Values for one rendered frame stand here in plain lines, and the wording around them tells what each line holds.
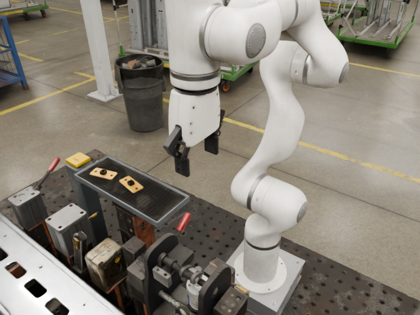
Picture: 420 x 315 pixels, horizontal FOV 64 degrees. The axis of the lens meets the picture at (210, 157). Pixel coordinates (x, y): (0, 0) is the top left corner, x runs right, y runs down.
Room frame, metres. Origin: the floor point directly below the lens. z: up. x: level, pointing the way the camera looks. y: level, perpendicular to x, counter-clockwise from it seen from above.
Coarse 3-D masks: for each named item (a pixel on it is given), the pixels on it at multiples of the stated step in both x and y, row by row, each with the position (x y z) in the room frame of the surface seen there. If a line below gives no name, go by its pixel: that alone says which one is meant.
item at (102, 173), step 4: (96, 168) 0.91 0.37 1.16; (92, 172) 0.88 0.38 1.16; (96, 172) 0.88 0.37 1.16; (100, 172) 0.87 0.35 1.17; (104, 172) 0.87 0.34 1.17; (108, 172) 0.88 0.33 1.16; (112, 172) 0.88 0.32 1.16; (116, 172) 0.88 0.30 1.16; (100, 176) 0.86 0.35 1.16; (104, 176) 0.86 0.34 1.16; (108, 176) 0.86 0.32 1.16; (112, 176) 0.86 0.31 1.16
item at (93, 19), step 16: (80, 0) 4.15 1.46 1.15; (96, 0) 4.15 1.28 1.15; (96, 16) 4.12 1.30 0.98; (96, 32) 4.09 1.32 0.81; (96, 48) 4.07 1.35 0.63; (96, 64) 4.11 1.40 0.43; (96, 80) 4.14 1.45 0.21; (112, 80) 4.19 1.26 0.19; (96, 96) 4.07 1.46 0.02; (112, 96) 4.07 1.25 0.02
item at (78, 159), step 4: (80, 152) 1.01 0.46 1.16; (72, 156) 0.98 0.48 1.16; (76, 156) 0.98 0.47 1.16; (80, 156) 0.98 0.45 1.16; (84, 156) 0.98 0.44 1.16; (68, 160) 0.96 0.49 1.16; (72, 160) 0.96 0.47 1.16; (76, 160) 0.96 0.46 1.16; (80, 160) 0.96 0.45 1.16; (84, 160) 0.96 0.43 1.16; (88, 160) 0.97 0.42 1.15; (72, 164) 0.94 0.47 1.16; (76, 164) 0.93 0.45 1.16; (80, 164) 0.94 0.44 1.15
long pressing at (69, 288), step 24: (0, 216) 0.85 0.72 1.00; (0, 240) 0.74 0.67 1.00; (24, 240) 0.74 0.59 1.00; (0, 264) 0.65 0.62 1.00; (24, 264) 0.65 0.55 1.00; (48, 264) 0.65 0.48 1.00; (0, 288) 0.57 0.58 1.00; (24, 288) 0.57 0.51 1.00; (48, 288) 0.57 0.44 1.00; (72, 288) 0.57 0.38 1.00; (0, 312) 0.50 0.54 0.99; (24, 312) 0.50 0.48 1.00; (48, 312) 0.50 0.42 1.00; (72, 312) 0.50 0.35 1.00; (96, 312) 0.50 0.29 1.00; (120, 312) 0.50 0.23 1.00
